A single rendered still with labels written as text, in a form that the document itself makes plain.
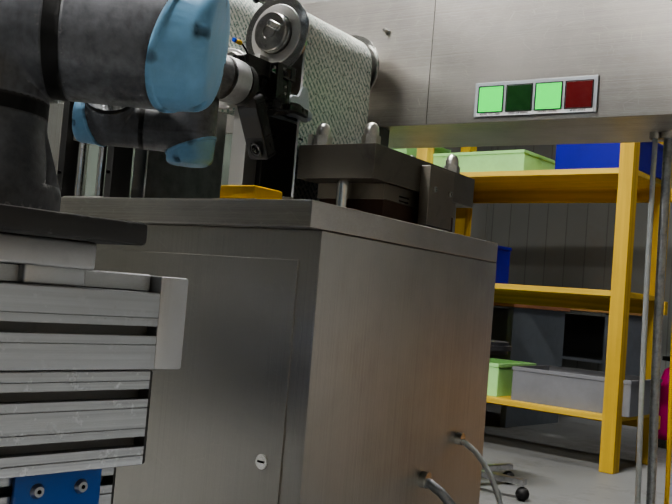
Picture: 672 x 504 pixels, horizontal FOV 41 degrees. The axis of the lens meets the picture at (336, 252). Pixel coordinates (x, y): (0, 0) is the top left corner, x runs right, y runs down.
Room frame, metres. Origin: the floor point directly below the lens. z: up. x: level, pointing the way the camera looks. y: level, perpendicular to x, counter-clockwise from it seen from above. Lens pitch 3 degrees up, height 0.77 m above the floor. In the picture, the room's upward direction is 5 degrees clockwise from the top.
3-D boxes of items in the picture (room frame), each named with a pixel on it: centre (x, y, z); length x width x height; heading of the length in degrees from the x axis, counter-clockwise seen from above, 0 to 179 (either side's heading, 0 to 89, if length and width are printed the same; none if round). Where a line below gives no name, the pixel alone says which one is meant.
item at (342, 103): (1.73, 0.02, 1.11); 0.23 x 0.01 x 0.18; 146
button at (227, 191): (1.38, 0.14, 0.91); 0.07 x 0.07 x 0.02; 56
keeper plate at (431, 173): (1.66, -0.18, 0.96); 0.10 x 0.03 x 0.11; 146
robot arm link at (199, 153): (1.40, 0.26, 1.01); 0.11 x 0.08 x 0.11; 95
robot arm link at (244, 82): (1.47, 0.20, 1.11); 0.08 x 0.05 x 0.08; 56
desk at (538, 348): (6.55, -0.90, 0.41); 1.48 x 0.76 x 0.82; 47
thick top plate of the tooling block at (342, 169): (1.70, -0.10, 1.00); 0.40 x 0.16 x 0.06; 146
